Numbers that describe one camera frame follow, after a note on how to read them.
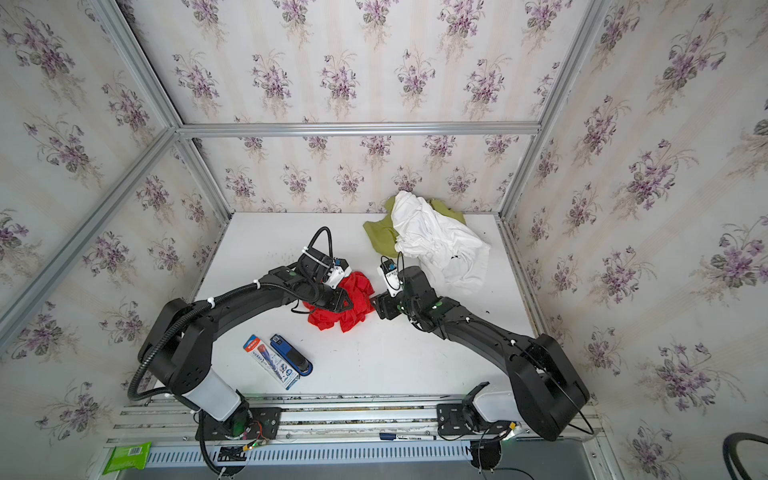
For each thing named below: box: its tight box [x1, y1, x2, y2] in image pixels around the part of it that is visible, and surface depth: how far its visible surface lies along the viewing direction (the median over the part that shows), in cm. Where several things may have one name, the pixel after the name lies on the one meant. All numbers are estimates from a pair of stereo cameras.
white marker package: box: [243, 334, 301, 391], surface depth 83 cm
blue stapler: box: [270, 334, 314, 376], surface depth 84 cm
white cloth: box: [391, 191, 491, 294], surface depth 106 cm
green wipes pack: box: [102, 441, 152, 475], surface depth 69 cm
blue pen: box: [379, 433, 437, 441], surface depth 73 cm
